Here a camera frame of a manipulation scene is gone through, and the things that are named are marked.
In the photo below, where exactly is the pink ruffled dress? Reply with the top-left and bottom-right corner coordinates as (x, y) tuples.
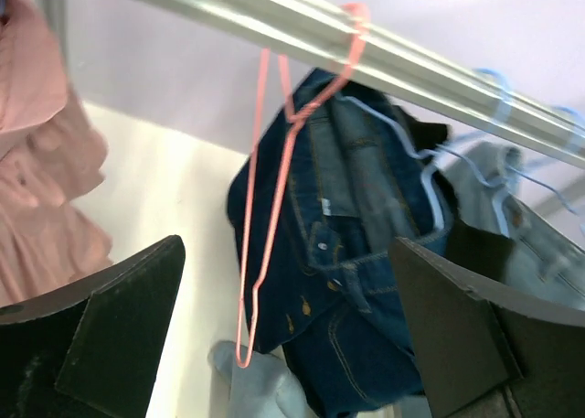
(1, 0), (112, 305)

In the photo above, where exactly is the dark blue denim skirt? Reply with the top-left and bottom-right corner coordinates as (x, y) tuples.
(245, 82), (452, 417)

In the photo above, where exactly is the pale blue denim garment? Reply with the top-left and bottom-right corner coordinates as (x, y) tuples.
(443, 142), (584, 310)

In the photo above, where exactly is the pink wire hanger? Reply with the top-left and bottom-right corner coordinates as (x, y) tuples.
(235, 2), (372, 370)

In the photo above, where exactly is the aluminium hanging rail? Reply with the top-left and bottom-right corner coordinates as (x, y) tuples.
(141, 0), (584, 167)

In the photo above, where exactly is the light blue denim skirt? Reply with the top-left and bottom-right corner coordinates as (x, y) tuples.
(210, 340), (310, 418)

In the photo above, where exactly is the light blue wire hanger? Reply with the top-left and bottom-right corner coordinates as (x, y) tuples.
(334, 95), (446, 240)

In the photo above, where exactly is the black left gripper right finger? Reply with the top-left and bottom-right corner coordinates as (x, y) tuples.
(389, 239), (584, 417)

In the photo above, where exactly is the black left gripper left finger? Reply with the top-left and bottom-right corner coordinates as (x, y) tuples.
(1, 235), (186, 418)

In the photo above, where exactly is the aluminium frame left post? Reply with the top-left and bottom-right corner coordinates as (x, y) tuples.
(37, 0), (69, 65)

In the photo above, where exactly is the black garment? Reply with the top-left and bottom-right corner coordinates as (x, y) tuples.
(343, 96), (515, 282)

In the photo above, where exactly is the blue hanger of pale denim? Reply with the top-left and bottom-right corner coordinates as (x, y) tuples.
(507, 106), (584, 234)

